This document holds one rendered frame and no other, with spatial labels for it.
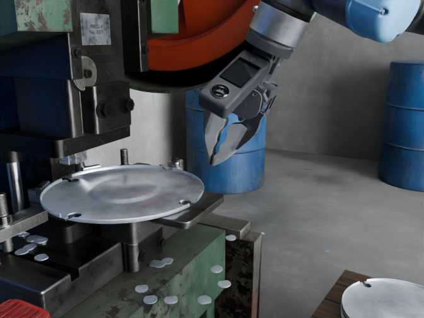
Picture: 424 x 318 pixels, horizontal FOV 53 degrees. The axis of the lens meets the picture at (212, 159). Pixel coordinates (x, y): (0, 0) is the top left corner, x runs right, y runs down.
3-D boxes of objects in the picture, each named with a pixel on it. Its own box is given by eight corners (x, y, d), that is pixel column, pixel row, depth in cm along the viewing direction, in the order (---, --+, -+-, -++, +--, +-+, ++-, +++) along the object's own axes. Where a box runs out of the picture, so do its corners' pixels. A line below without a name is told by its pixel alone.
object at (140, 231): (226, 259, 81) (226, 192, 77) (188, 298, 69) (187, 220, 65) (120, 232, 92) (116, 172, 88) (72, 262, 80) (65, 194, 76)
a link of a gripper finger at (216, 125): (221, 156, 73) (244, 109, 69) (207, 166, 68) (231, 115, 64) (206, 147, 74) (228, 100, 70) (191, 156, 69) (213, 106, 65)
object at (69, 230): (137, 206, 92) (136, 192, 91) (67, 245, 74) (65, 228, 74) (80, 194, 99) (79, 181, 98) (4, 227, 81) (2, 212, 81)
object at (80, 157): (90, 159, 84) (88, 141, 83) (72, 165, 80) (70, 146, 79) (77, 157, 85) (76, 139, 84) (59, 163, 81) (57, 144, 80)
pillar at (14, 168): (28, 210, 82) (19, 138, 78) (18, 214, 80) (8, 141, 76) (19, 208, 83) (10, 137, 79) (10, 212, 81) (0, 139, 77)
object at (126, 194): (113, 161, 97) (113, 158, 97) (229, 180, 85) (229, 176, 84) (2, 204, 73) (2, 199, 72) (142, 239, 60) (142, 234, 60)
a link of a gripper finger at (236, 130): (237, 166, 72) (260, 118, 69) (224, 176, 67) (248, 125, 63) (221, 156, 73) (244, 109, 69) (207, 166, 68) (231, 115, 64)
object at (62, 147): (134, 147, 88) (132, 120, 86) (60, 173, 71) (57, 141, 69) (75, 139, 95) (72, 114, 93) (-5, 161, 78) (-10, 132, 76)
